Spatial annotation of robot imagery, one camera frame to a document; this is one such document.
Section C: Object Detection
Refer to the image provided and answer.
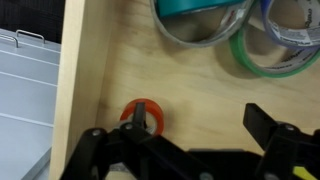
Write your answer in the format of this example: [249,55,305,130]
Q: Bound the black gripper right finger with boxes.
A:
[242,102,320,180]

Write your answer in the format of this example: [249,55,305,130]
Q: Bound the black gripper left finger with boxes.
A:
[59,101,215,180]

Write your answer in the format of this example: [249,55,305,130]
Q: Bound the small orange tape roll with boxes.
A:
[119,97,166,137]

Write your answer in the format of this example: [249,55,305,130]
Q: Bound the wooden drawer with white front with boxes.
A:
[48,0,320,180]

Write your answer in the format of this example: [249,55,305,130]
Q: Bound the thin green tape roll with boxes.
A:
[228,28,320,80]

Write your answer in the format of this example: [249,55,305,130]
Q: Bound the blue tape roll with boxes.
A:
[259,0,320,50]

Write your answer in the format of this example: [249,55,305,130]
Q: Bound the white drawer cabinet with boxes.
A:
[0,27,62,180]

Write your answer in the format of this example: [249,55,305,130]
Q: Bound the clear tape roll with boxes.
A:
[149,0,257,49]

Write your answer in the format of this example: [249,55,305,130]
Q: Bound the teal tape roll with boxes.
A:
[155,0,248,19]

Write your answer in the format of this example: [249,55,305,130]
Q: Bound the wire cabinet handle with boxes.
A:
[0,33,20,49]
[15,28,46,45]

